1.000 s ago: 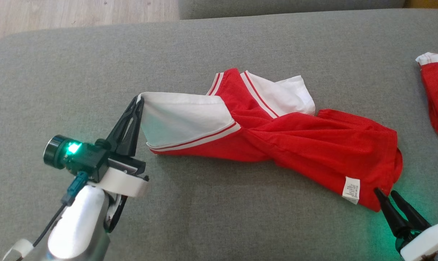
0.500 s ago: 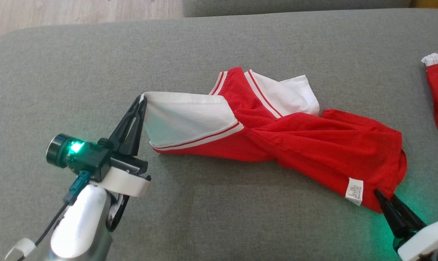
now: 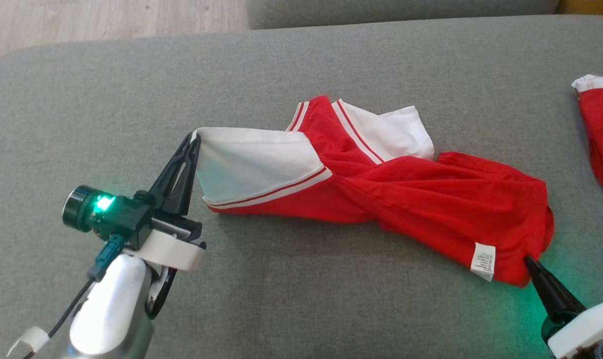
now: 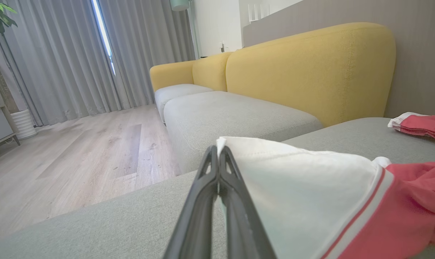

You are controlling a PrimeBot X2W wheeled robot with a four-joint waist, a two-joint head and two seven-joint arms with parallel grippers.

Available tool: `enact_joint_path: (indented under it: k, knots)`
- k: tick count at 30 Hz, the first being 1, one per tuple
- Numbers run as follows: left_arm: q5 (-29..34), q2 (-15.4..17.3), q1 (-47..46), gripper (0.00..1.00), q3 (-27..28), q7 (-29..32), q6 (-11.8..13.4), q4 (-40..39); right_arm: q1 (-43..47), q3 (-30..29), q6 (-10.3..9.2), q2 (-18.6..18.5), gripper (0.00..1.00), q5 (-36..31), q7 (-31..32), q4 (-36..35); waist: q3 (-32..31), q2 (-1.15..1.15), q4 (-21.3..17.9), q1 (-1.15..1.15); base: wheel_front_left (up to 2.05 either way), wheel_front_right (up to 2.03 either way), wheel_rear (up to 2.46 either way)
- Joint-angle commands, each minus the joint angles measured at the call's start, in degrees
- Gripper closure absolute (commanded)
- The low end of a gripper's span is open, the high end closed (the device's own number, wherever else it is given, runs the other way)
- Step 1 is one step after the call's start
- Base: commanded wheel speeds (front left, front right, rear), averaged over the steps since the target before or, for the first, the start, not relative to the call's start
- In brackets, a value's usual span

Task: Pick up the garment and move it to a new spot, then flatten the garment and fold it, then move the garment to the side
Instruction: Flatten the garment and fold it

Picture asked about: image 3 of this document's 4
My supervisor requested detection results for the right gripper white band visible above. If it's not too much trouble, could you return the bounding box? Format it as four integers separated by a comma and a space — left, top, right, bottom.
523, 256, 603, 359

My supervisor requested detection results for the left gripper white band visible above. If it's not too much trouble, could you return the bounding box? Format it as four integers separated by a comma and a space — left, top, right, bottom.
126, 132, 206, 273

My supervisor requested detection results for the red jersey with white sleeves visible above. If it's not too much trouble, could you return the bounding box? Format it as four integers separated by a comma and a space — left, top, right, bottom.
190, 95, 556, 289

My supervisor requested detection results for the large grey sofa chaise cushion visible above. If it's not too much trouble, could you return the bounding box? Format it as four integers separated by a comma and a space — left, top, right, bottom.
0, 14, 603, 359

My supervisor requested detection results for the long yellow sofa back cushion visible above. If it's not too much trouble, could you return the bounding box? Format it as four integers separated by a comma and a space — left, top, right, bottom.
555, 0, 603, 17

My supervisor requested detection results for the black cable with teal plug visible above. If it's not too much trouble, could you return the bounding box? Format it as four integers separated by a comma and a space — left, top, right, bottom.
23, 234, 126, 359

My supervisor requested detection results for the white cable tag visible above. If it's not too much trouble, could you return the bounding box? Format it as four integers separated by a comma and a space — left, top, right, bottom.
6, 326, 51, 358

